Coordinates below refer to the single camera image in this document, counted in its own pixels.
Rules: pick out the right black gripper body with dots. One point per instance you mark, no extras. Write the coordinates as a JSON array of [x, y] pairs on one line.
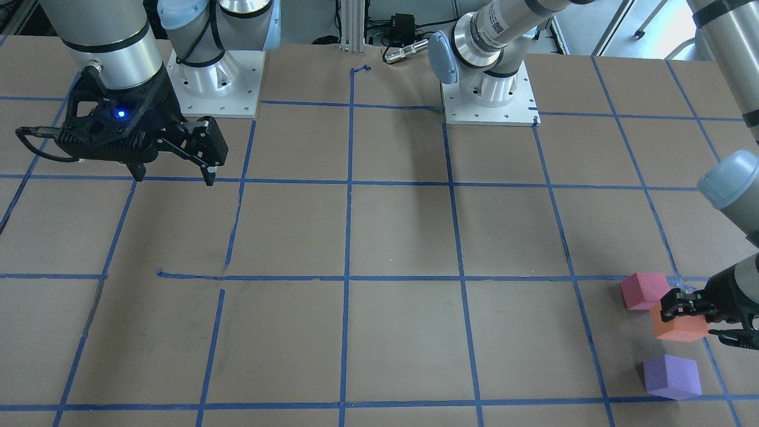
[[166, 113]]

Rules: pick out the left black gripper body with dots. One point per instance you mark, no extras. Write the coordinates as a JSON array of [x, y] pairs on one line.
[[730, 295]]

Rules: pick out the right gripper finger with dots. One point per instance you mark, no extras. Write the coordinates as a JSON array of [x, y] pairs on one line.
[[137, 170], [209, 175]]

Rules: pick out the orange foam block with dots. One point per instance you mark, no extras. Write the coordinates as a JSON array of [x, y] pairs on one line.
[[682, 329]]

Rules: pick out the red foam block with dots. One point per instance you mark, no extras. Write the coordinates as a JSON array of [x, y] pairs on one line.
[[643, 290]]

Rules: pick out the purple foam block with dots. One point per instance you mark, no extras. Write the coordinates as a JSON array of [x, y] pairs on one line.
[[672, 377]]

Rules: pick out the silver metal cylinder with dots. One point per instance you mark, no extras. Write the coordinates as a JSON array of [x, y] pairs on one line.
[[405, 52]]

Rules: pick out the black power adapter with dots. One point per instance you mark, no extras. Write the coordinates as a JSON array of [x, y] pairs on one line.
[[402, 29]]

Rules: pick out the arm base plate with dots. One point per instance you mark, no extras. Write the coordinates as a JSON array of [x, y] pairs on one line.
[[481, 99], [228, 89]]

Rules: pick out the aluminium frame post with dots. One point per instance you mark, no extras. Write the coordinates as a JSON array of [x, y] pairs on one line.
[[352, 25]]

